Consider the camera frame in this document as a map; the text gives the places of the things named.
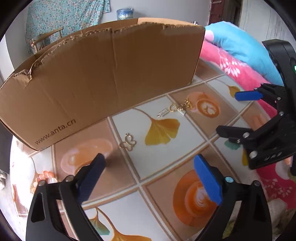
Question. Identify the gold butterfly pendant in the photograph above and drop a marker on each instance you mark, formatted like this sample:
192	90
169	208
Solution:
129	143

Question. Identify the blue pillow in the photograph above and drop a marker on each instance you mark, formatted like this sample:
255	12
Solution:
243	47

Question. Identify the brown cardboard box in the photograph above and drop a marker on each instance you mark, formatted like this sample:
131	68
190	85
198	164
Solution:
96	72

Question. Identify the white fluffy blanket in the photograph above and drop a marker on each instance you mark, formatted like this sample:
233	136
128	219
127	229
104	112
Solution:
280	216

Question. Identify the pink floral blanket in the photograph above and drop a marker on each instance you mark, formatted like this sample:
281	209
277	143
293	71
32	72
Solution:
276	179

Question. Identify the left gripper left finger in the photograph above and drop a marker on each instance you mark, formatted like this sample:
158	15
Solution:
44	219

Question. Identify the wooden chair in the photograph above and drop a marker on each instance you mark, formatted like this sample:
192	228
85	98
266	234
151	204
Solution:
39	42

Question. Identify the floral teal wall cloth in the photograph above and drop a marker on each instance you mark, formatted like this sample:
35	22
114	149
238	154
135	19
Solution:
71	16

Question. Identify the ginkgo pattern tablecloth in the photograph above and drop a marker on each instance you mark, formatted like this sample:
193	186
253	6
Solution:
151	192

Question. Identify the gold rhinestone earrings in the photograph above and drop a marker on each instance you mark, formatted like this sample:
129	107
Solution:
180	108

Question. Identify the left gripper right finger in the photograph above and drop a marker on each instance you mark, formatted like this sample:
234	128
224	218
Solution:
253	221

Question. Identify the blue water jug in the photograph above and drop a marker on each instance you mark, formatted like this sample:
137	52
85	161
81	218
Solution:
125	13

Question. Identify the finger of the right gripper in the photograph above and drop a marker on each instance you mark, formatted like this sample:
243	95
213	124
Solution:
254	136
259	94

